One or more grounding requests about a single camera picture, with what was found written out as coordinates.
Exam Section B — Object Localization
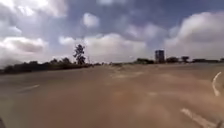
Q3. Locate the tall dark tree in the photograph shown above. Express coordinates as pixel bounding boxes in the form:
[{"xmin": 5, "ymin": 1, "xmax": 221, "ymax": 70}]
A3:
[{"xmin": 73, "ymin": 43, "xmax": 87, "ymax": 66}]

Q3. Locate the tall building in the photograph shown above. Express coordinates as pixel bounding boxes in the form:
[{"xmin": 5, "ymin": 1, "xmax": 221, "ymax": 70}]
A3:
[{"xmin": 154, "ymin": 49, "xmax": 165, "ymax": 64}]

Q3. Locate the row of bushes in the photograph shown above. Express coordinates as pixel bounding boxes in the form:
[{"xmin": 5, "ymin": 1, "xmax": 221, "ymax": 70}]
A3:
[{"xmin": 134, "ymin": 55, "xmax": 224, "ymax": 65}]

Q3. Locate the row of low dark trees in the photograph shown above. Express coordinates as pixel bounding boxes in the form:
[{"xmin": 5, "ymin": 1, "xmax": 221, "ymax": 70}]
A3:
[{"xmin": 0, "ymin": 57, "xmax": 101, "ymax": 75}]

